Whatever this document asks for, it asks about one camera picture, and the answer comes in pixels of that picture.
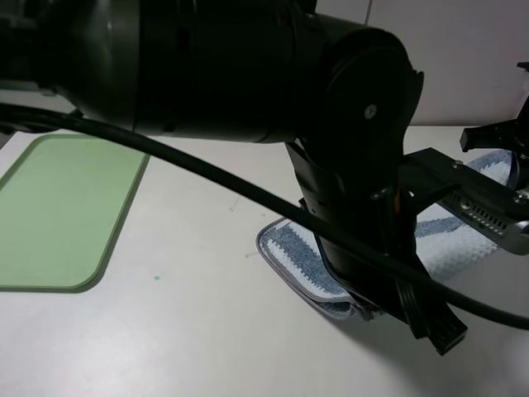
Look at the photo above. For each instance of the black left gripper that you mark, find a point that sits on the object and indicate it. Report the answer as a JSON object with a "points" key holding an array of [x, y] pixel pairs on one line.
{"points": [[355, 189]]}

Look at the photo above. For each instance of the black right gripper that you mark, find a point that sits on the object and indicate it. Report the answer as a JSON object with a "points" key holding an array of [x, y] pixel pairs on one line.
{"points": [[510, 135]]}

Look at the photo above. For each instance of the blue white striped towel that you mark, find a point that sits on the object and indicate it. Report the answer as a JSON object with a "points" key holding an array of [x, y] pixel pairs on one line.
{"points": [[446, 247]]}

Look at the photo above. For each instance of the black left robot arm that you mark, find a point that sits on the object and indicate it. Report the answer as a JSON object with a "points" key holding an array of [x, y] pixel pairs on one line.
{"points": [[338, 94]]}

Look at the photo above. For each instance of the green plastic tray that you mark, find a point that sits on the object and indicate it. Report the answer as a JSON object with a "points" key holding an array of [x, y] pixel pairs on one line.
{"points": [[63, 205]]}

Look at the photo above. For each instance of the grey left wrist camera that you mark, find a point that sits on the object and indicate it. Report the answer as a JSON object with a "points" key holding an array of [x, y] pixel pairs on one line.
{"points": [[493, 210]]}

